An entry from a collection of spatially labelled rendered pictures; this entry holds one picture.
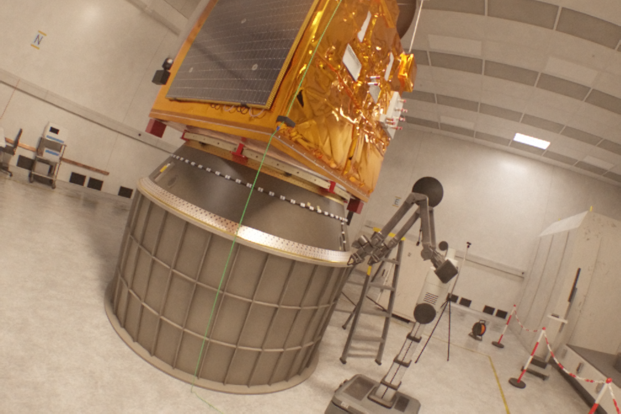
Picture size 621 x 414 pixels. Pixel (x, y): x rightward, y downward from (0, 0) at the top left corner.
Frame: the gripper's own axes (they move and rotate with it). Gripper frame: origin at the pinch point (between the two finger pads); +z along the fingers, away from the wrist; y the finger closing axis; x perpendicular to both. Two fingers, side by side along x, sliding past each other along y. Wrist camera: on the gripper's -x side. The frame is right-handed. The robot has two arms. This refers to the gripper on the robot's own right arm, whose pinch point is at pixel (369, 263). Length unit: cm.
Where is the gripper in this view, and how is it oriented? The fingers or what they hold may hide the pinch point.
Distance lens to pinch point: 245.1
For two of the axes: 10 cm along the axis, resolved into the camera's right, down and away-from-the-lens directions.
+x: 5.3, 6.8, -5.1
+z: -7.0, 6.9, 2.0
